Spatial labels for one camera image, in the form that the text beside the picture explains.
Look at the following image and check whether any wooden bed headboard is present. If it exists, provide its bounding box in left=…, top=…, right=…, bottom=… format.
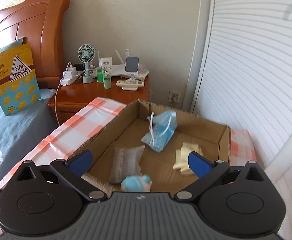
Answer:
left=0, top=0, right=71, bottom=89

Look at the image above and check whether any green hand sanitizer bottle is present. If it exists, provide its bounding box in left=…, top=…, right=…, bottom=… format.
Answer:
left=97, top=67, right=104, bottom=83

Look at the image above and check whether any white louvered closet door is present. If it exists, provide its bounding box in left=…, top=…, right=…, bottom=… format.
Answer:
left=189, top=0, right=292, bottom=188

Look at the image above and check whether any blue white plush toy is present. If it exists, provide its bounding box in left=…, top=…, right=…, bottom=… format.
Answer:
left=121, top=174, right=152, bottom=192

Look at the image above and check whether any wall power socket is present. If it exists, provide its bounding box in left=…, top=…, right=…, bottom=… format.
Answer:
left=168, top=91, right=181, bottom=103

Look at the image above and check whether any white power strip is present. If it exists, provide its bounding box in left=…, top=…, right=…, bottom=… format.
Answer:
left=60, top=62, right=83, bottom=86

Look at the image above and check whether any wooden nightstand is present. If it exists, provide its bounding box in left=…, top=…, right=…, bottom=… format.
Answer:
left=48, top=76, right=149, bottom=124

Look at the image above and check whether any blue surgical face mask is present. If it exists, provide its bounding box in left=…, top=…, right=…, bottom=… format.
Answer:
left=141, top=110, right=177, bottom=153

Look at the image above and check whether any green tube bottle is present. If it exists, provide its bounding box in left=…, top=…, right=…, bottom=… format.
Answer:
left=103, top=68, right=111, bottom=89

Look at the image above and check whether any white charging cable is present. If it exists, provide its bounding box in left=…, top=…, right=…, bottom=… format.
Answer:
left=54, top=62, right=73, bottom=127

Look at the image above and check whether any white remote control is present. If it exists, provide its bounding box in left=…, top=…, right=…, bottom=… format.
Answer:
left=116, top=80, right=144, bottom=87

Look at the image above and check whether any white wifi router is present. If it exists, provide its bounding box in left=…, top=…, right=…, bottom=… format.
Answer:
left=95, top=49, right=150, bottom=79

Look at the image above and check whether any yellow snack bag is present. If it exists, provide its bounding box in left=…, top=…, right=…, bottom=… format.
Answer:
left=0, top=43, right=41, bottom=115

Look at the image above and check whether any pink white checkered tablecloth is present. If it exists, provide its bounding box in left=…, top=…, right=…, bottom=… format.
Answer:
left=0, top=96, right=258, bottom=233

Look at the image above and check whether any yellow cloth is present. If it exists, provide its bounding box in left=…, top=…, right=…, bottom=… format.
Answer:
left=173, top=142, right=203, bottom=176

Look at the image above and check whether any blue patterned bed sheet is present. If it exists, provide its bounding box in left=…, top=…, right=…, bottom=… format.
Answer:
left=0, top=88, right=57, bottom=181

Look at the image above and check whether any small green desk fan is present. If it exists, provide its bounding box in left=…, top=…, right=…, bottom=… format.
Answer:
left=78, top=44, right=97, bottom=84

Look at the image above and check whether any brown cardboard box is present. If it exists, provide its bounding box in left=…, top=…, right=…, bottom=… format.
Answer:
left=68, top=99, right=232, bottom=197

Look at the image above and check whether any white tube with label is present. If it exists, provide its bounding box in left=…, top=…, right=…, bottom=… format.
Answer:
left=99, top=57, right=112, bottom=75

